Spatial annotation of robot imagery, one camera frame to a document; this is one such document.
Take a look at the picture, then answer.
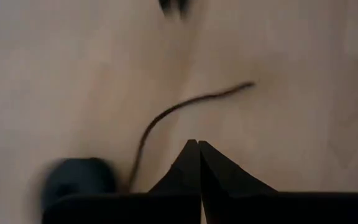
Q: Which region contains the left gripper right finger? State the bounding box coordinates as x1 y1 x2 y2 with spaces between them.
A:
198 140 358 224

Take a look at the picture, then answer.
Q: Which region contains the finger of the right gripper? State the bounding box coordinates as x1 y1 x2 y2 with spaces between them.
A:
177 0 191 17
158 0 173 16

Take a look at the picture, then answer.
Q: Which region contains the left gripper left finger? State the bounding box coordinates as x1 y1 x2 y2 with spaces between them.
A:
41 139 202 224

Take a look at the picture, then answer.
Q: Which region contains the dark brown cord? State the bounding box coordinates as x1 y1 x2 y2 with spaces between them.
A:
127 81 257 192

